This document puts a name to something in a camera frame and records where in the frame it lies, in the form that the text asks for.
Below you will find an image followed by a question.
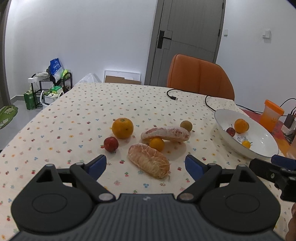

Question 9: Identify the grey main door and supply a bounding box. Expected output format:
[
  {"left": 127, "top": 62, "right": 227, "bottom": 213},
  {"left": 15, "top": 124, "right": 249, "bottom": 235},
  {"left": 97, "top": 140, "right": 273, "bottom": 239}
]
[{"left": 144, "top": 0, "right": 226, "bottom": 86}]

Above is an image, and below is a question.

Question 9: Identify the orange leather chair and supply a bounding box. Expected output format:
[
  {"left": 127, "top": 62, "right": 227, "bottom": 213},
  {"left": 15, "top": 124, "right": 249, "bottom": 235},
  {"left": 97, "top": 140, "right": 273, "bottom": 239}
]
[{"left": 166, "top": 54, "right": 235, "bottom": 100}]

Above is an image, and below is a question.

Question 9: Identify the white ceramic plate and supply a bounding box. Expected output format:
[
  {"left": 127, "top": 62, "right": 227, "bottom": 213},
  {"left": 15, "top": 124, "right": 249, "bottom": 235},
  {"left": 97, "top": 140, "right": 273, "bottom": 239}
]
[{"left": 214, "top": 109, "right": 279, "bottom": 160}]

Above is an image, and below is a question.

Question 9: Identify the red orange table mat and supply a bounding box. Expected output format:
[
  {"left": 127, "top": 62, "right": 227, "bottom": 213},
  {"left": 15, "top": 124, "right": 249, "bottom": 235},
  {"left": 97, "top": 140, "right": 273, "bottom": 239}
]
[{"left": 241, "top": 109, "right": 290, "bottom": 157}]

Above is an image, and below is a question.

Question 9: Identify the black power adapter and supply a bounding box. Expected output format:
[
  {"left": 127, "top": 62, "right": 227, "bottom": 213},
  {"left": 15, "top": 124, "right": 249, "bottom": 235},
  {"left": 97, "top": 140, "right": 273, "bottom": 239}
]
[{"left": 283, "top": 113, "right": 295, "bottom": 130}]

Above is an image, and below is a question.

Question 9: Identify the black shoe rack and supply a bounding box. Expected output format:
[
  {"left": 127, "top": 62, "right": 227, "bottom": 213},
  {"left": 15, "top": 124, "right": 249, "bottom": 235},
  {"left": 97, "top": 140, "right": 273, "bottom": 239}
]
[{"left": 28, "top": 72, "right": 73, "bottom": 108}]

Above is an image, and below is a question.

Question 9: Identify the green floor mat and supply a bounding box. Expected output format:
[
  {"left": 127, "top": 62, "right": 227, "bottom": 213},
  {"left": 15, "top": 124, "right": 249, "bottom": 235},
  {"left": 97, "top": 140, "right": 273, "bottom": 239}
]
[{"left": 0, "top": 104, "right": 18, "bottom": 129}]

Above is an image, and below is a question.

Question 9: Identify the large orange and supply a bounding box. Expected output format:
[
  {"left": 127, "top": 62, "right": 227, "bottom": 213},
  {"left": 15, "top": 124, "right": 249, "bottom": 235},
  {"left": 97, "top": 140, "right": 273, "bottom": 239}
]
[{"left": 234, "top": 118, "right": 249, "bottom": 134}]

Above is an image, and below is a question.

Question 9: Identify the cardboard sheet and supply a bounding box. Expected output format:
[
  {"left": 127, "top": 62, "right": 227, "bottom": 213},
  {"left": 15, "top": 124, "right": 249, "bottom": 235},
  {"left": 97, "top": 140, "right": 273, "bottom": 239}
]
[{"left": 105, "top": 75, "right": 141, "bottom": 85}]

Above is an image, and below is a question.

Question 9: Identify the white framed board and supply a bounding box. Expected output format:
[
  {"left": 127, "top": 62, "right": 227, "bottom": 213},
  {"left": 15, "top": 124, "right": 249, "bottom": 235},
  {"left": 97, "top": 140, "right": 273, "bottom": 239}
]
[{"left": 104, "top": 70, "right": 141, "bottom": 82}]

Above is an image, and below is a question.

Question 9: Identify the medium orange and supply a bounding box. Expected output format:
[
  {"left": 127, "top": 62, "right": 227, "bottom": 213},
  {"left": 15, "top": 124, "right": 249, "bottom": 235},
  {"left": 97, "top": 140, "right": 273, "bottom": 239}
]
[{"left": 112, "top": 118, "right": 134, "bottom": 139}]

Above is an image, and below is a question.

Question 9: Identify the orange lidded plastic cup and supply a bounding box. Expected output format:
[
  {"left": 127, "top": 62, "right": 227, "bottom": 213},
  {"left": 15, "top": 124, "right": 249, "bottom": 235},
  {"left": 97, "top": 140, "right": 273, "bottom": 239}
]
[{"left": 259, "top": 99, "right": 285, "bottom": 133}]

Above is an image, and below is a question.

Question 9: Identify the floral tablecloth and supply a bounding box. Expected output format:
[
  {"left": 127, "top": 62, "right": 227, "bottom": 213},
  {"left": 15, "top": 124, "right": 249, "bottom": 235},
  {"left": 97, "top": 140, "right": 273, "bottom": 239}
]
[{"left": 0, "top": 82, "right": 295, "bottom": 241}]

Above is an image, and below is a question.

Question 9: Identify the red plum left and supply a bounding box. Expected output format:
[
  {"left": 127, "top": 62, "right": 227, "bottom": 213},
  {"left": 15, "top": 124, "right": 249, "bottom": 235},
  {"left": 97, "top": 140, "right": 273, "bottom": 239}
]
[{"left": 103, "top": 137, "right": 119, "bottom": 153}]

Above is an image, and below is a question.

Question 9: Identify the peeled pomelo segment pale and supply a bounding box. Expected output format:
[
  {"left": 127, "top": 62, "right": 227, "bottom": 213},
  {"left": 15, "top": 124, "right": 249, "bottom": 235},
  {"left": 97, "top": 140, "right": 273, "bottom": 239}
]
[{"left": 127, "top": 143, "right": 170, "bottom": 179}]

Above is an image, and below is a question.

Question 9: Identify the green shopping bag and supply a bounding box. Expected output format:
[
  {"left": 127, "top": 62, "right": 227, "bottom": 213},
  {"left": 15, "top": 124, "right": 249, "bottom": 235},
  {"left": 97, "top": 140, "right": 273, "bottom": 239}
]
[{"left": 23, "top": 90, "right": 38, "bottom": 110}]

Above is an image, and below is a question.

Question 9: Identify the blue plastic bag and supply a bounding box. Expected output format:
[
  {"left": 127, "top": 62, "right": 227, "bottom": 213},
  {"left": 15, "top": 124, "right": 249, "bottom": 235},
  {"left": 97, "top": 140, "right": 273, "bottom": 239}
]
[{"left": 50, "top": 58, "right": 64, "bottom": 81}]

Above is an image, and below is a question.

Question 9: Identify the white plastic bag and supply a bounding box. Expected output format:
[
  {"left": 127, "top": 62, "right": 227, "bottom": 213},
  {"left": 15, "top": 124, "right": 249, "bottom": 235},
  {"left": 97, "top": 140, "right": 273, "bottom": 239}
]
[{"left": 75, "top": 73, "right": 102, "bottom": 86}]

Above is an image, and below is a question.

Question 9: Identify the black usb cable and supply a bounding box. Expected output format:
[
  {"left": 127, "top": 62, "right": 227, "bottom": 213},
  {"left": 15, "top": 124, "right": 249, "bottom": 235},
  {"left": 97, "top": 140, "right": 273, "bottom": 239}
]
[{"left": 166, "top": 88, "right": 232, "bottom": 114}]

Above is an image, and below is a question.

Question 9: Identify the brown longan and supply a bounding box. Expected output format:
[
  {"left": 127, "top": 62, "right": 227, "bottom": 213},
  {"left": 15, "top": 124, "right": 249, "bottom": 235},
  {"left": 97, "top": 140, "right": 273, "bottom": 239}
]
[{"left": 180, "top": 120, "right": 193, "bottom": 132}]

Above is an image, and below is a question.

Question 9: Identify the red plum front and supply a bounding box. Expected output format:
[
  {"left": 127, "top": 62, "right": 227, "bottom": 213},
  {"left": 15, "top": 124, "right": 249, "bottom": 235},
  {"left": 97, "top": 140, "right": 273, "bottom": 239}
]
[{"left": 226, "top": 126, "right": 236, "bottom": 137}]

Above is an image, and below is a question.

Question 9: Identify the small kumquat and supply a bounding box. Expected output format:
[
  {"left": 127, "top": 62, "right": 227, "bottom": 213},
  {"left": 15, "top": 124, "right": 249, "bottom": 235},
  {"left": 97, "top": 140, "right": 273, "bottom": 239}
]
[
  {"left": 242, "top": 140, "right": 251, "bottom": 149},
  {"left": 149, "top": 138, "right": 165, "bottom": 152}
]

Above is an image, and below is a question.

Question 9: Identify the small kumquat front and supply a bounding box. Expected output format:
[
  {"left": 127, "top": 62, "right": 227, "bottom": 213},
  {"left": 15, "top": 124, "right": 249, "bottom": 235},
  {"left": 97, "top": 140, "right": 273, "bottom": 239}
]
[{"left": 242, "top": 140, "right": 251, "bottom": 149}]

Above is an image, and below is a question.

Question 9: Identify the person right hand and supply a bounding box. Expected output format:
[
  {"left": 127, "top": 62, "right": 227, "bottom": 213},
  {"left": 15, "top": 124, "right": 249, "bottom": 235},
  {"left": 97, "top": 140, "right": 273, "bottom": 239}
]
[{"left": 285, "top": 203, "right": 296, "bottom": 241}]

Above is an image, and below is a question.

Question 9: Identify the red plum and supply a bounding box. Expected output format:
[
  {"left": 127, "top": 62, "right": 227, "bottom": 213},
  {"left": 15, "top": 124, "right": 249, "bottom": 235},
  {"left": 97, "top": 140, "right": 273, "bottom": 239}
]
[
  {"left": 226, "top": 126, "right": 236, "bottom": 137},
  {"left": 103, "top": 137, "right": 119, "bottom": 153}
]

